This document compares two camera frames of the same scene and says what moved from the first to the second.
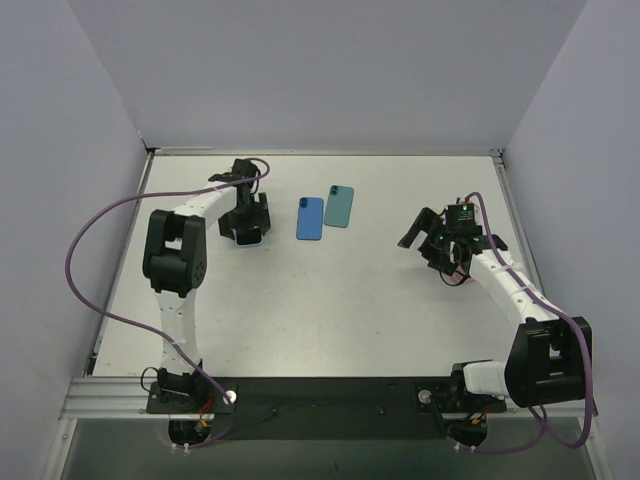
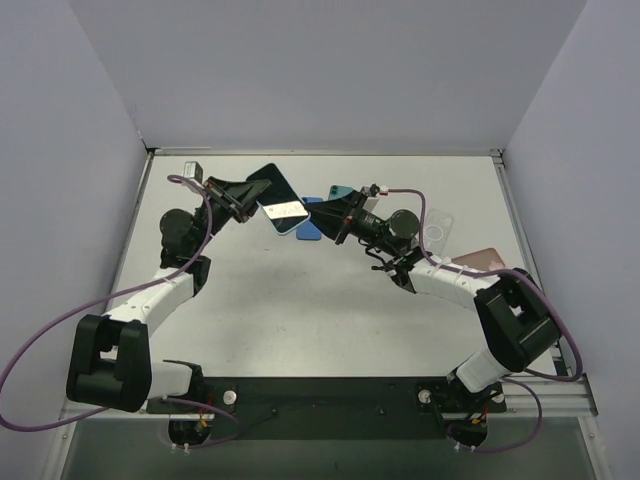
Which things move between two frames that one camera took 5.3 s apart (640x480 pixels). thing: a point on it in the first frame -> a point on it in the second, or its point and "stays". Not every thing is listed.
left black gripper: (245, 220) -> (223, 198)
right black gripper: (432, 240) -> (349, 218)
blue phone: (310, 215) stays
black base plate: (329, 409) stays
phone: (249, 237) -> (280, 203)
